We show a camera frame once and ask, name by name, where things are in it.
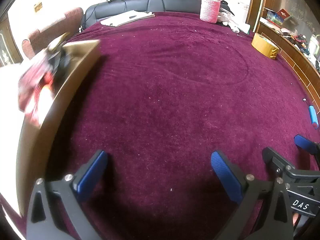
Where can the white paper notebook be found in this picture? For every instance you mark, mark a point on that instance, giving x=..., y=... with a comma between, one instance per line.
x=125, y=17

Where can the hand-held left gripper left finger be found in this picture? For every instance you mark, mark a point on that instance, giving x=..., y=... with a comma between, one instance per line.
x=93, y=172

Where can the pink knitted sleeve bottle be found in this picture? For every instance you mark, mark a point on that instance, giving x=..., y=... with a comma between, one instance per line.
x=210, y=7

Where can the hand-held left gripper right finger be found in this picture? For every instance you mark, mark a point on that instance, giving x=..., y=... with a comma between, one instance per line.
x=225, y=175

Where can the brown upholstered armchair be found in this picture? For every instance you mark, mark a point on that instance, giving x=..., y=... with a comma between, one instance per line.
x=52, y=27

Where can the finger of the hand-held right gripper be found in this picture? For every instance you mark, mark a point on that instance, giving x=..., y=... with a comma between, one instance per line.
x=275, y=158
x=303, y=141

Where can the dark wooden door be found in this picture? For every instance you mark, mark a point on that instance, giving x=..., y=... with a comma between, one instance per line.
x=7, y=45

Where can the black leather sofa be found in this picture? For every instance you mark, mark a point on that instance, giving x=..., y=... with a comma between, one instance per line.
x=140, y=3

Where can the white crumpled cloth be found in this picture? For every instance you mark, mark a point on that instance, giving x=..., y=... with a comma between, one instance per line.
x=235, y=23

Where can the gold wall plaque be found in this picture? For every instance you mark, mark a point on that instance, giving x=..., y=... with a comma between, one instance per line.
x=37, y=7

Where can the wooden side cabinet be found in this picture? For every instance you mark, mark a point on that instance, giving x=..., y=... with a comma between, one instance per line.
x=295, y=55

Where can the colourful cardboard carton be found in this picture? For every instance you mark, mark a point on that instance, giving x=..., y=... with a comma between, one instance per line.
x=277, y=17

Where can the brown cardboard box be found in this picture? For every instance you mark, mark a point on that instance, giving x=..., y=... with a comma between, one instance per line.
x=75, y=80

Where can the blue cylindrical tool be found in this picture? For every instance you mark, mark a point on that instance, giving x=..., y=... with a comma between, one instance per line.
x=313, y=116

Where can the black bag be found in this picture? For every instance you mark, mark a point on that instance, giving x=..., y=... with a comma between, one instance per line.
x=226, y=6

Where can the yellow tape roll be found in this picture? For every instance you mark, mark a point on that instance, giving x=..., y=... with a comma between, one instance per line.
x=262, y=43

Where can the maroon velvet tablecloth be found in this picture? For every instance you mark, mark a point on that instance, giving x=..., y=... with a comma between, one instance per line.
x=170, y=85

